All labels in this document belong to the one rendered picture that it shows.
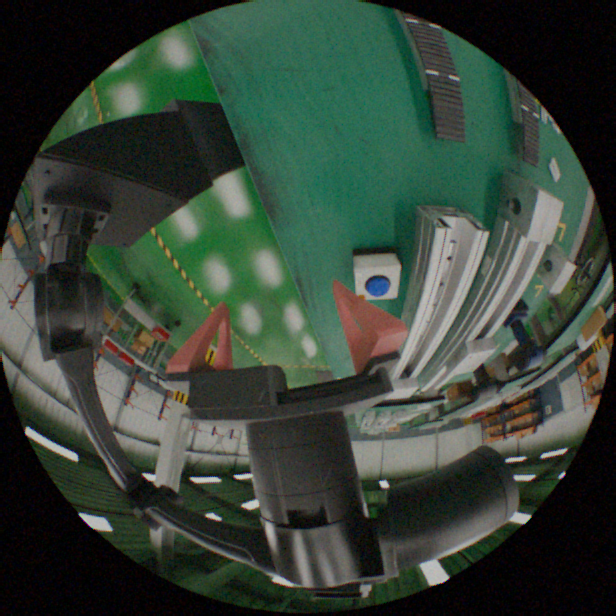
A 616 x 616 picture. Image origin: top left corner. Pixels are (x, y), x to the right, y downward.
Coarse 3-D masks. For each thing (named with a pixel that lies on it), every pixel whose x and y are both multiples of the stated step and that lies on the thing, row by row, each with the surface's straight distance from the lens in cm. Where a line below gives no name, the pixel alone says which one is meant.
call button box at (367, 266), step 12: (360, 252) 35; (372, 252) 35; (384, 252) 35; (360, 264) 32; (372, 264) 32; (384, 264) 32; (396, 264) 32; (360, 276) 32; (372, 276) 32; (384, 276) 33; (396, 276) 33; (360, 288) 34; (396, 288) 35
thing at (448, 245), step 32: (416, 224) 35; (448, 224) 30; (480, 224) 34; (416, 256) 36; (448, 256) 35; (480, 256) 34; (416, 288) 38; (448, 288) 41; (416, 320) 40; (448, 320) 44; (416, 352) 64
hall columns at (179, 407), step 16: (208, 352) 329; (176, 400) 322; (176, 416) 317; (464, 416) 1166; (176, 432) 314; (160, 448) 343; (160, 464) 344; (176, 464) 352; (160, 480) 349; (176, 480) 358; (160, 528) 392; (160, 544) 419; (160, 560) 455
